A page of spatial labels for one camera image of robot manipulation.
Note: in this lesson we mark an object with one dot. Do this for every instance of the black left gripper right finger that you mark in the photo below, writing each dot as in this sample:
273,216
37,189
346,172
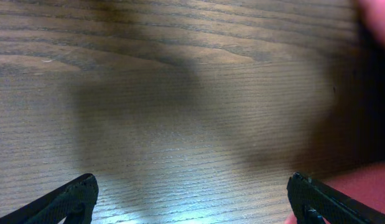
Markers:
314,202

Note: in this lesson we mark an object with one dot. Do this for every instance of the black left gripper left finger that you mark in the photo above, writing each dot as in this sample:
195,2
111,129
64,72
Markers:
72,203

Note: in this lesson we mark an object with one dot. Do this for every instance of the orange soccer t-shirt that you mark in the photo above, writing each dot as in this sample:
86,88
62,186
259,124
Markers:
366,185

